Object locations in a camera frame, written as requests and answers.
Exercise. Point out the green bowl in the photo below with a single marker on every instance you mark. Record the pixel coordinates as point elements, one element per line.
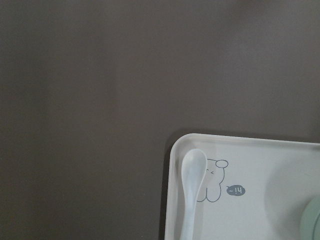
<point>310,221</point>

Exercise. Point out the white ceramic spoon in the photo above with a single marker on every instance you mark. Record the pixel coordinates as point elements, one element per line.
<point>193,170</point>

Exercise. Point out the cream serving tray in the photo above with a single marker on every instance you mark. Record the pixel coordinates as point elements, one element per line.
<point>254,189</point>

